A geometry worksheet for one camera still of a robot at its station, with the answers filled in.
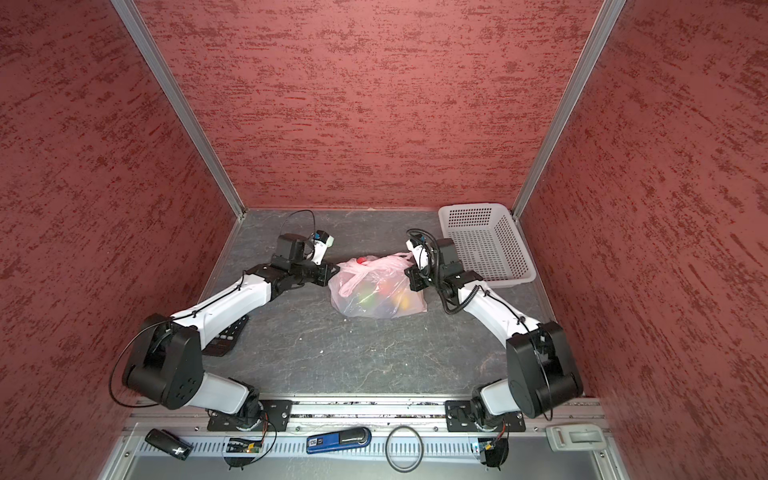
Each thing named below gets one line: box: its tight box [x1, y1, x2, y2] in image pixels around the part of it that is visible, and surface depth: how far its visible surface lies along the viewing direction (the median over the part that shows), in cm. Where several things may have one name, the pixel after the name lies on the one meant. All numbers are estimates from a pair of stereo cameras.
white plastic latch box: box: [546, 424, 606, 451], surface depth 71 cm
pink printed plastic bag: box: [329, 252, 428, 319], surface depth 89 cm
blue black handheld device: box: [306, 427, 372, 454], surface depth 69 cm
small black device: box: [145, 428, 194, 461], surface depth 70 cm
